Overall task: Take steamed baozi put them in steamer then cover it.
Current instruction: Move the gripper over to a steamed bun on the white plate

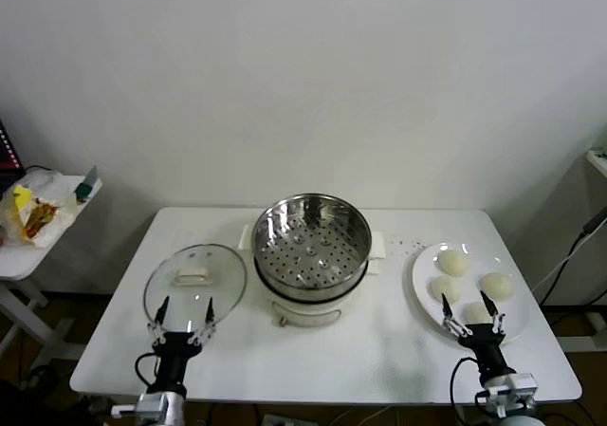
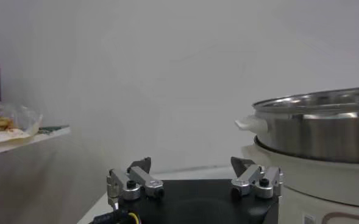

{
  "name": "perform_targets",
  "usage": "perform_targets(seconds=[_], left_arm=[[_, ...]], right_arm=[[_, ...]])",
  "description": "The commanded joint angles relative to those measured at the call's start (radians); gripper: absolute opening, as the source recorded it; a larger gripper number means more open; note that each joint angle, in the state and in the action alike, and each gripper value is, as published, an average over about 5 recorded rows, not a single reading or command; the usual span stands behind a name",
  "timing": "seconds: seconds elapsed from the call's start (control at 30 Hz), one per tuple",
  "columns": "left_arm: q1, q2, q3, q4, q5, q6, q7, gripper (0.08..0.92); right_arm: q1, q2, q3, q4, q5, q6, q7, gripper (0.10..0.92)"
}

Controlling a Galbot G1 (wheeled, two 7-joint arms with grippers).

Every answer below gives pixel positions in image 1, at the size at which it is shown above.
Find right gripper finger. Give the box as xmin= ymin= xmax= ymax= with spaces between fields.
xmin=480 ymin=290 xmax=506 ymax=337
xmin=442 ymin=294 xmax=471 ymax=341

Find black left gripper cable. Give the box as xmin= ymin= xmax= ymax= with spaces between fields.
xmin=135 ymin=352 xmax=165 ymax=390

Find white side table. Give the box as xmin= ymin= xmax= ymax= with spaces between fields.
xmin=0 ymin=174 xmax=103 ymax=365

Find white electric cooker base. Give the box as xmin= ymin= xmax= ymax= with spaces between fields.
xmin=236 ymin=224 xmax=388 ymax=327

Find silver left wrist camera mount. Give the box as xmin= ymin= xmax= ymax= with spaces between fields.
xmin=111 ymin=391 xmax=172 ymax=420

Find white steamed baozi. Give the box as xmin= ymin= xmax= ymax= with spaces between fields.
xmin=434 ymin=250 xmax=469 ymax=275
xmin=428 ymin=275 xmax=465 ymax=306
xmin=477 ymin=272 xmax=516 ymax=303
xmin=460 ymin=301 xmax=497 ymax=326

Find plastic bag with yellow food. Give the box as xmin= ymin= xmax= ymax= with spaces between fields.
xmin=0 ymin=167 xmax=82 ymax=250

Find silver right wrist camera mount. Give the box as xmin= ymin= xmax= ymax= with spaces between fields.
xmin=475 ymin=372 xmax=540 ymax=411

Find white furniture base frame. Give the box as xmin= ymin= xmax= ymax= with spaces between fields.
xmin=540 ymin=302 xmax=607 ymax=354

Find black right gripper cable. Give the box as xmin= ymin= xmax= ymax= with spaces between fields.
xmin=450 ymin=357 xmax=481 ymax=426

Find white oval plate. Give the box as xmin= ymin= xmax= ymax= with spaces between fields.
xmin=410 ymin=241 xmax=531 ymax=343

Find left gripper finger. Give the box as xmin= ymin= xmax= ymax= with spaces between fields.
xmin=147 ymin=295 xmax=171 ymax=347
xmin=188 ymin=297 xmax=216 ymax=347

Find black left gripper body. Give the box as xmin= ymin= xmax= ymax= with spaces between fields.
xmin=152 ymin=331 xmax=203 ymax=392

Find black cable with plug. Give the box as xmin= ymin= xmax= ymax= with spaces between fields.
xmin=540 ymin=205 xmax=607 ymax=304

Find green and silver small packet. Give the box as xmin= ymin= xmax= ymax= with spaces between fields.
xmin=70 ymin=164 xmax=101 ymax=204

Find glass lid with white handle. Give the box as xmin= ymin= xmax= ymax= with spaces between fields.
xmin=142 ymin=243 xmax=248 ymax=335

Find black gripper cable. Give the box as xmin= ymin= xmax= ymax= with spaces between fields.
xmin=135 ymin=352 xmax=165 ymax=390
xmin=450 ymin=357 xmax=481 ymax=426

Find perforated steel steamer basket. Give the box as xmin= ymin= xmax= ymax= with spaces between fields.
xmin=250 ymin=192 xmax=374 ymax=302

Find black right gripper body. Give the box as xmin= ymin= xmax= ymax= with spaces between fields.
xmin=457 ymin=324 xmax=511 ymax=387

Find white shelf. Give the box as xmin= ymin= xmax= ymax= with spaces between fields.
xmin=585 ymin=148 xmax=607 ymax=180

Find white cable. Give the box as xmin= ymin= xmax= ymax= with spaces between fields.
xmin=533 ymin=243 xmax=582 ymax=292

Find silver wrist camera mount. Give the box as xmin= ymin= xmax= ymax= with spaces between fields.
xmin=475 ymin=372 xmax=540 ymax=411
xmin=111 ymin=391 xmax=172 ymax=420

